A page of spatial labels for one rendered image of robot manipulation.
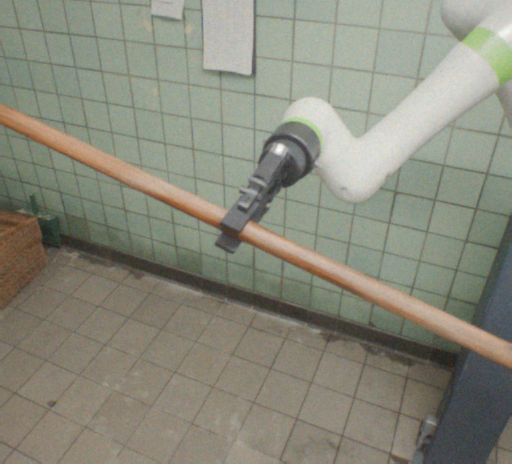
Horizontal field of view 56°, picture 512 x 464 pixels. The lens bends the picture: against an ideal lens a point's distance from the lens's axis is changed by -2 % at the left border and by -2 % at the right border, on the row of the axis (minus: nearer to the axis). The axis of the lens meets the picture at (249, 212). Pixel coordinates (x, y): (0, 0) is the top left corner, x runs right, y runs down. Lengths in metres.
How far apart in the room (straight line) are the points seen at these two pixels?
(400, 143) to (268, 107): 1.12
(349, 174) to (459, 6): 0.43
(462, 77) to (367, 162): 0.23
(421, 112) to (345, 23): 0.91
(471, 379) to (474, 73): 1.07
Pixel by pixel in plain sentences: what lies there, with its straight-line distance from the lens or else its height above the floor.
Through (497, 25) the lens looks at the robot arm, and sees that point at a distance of 1.01.
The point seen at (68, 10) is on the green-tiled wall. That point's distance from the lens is 2.42.
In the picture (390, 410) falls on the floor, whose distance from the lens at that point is 2.33.
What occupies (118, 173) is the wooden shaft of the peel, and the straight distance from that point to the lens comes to 0.71.
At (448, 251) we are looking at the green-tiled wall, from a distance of 2.13.
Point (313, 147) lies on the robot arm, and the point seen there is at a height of 1.51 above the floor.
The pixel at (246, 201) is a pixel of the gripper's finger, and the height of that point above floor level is 1.52.
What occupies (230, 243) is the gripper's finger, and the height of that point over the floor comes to 1.47.
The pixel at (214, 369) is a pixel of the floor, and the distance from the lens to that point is 2.38.
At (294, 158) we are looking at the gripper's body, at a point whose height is 1.51.
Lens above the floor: 1.88
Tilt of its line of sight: 34 degrees down
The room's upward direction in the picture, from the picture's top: straight up
